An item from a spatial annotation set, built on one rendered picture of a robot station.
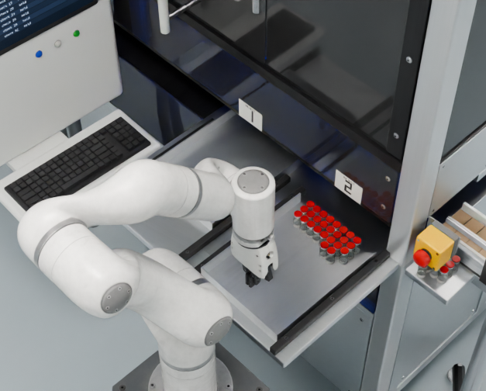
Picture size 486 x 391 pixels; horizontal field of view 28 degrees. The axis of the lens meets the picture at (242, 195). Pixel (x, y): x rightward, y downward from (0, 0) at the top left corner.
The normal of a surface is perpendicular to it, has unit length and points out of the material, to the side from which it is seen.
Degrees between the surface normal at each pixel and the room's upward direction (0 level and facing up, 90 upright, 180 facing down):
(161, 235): 0
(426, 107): 90
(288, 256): 0
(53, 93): 90
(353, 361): 90
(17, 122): 90
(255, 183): 0
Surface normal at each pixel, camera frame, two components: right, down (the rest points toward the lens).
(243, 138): 0.00, -0.64
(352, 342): -0.72, 0.54
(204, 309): 0.56, 0.13
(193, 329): 0.36, 0.43
